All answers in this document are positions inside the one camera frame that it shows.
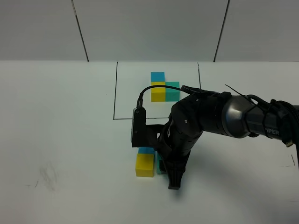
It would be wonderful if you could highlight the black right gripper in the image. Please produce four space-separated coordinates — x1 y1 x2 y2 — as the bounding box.
146 115 203 189

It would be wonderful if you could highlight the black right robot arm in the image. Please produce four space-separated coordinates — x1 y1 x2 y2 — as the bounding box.
157 92 299 190

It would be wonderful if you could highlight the green template cube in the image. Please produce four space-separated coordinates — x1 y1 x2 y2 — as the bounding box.
165 82 180 102

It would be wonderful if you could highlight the yellow template cube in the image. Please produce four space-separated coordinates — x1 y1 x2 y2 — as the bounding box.
151 86 166 102

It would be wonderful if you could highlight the blue template cube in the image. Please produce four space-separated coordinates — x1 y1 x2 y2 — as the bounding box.
150 72 165 83

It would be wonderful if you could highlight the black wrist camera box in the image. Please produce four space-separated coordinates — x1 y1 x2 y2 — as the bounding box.
131 107 147 147

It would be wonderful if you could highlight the black camera cable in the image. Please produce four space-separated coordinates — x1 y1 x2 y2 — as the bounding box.
136 84 225 109

